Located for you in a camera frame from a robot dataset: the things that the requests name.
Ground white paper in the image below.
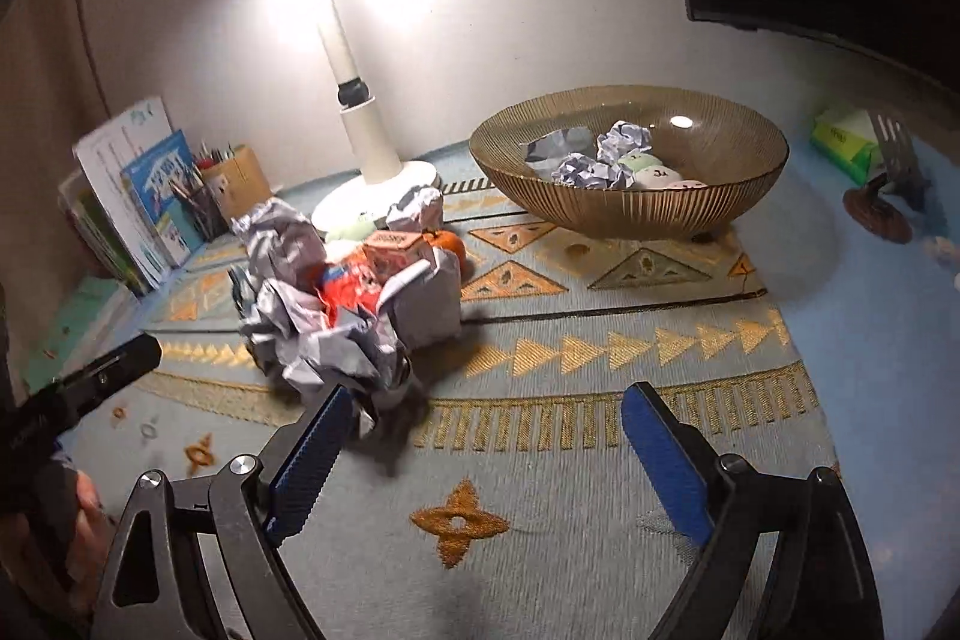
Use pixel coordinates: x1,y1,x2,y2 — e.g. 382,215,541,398
381,248,464,348
241,278,413,438

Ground orange tangerine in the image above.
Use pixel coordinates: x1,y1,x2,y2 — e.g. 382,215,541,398
424,230,467,270

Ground white desk lamp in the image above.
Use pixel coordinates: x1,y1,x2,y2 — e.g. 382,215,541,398
166,0,445,234

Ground patterned woven mat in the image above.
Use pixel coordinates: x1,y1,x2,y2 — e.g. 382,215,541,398
135,141,841,640

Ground red snack packet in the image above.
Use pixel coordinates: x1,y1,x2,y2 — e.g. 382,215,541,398
319,261,391,327

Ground green tissue pack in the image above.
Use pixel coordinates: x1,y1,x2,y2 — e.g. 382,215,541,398
810,106,893,176

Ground flat crumpled paper sheet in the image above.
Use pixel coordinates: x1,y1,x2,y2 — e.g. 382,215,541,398
525,126,593,165

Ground white soft ball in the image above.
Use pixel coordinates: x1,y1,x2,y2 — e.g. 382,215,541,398
634,162,683,191

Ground green books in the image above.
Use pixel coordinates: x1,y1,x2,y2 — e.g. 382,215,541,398
58,171,151,300

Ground black mesh pen holder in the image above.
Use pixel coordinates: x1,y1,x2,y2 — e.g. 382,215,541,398
169,156,230,244

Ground brown cardboard box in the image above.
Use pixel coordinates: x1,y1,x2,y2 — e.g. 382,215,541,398
201,143,267,220

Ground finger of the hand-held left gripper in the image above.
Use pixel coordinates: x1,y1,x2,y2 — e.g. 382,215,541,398
54,334,164,417

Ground blue workbook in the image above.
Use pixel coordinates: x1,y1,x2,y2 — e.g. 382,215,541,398
120,130,203,270

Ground white folded paper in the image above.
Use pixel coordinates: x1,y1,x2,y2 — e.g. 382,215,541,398
381,248,464,348

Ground person's left hand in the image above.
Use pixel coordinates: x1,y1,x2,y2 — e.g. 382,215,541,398
54,471,122,611

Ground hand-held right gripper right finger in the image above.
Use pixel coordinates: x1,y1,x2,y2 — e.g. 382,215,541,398
621,381,886,640

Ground green flat folder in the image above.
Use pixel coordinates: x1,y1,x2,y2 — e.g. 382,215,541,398
22,276,143,390

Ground crumpled paper ball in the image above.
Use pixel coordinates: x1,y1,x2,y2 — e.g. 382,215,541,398
596,120,655,161
551,152,635,191
386,186,443,232

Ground amber ribbed glass bowl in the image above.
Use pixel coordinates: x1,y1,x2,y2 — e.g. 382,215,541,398
469,83,790,241

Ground small orange carton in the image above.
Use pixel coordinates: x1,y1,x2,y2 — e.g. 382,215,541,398
362,229,432,277

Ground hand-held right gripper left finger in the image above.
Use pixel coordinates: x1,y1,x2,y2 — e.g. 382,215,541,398
88,383,357,640

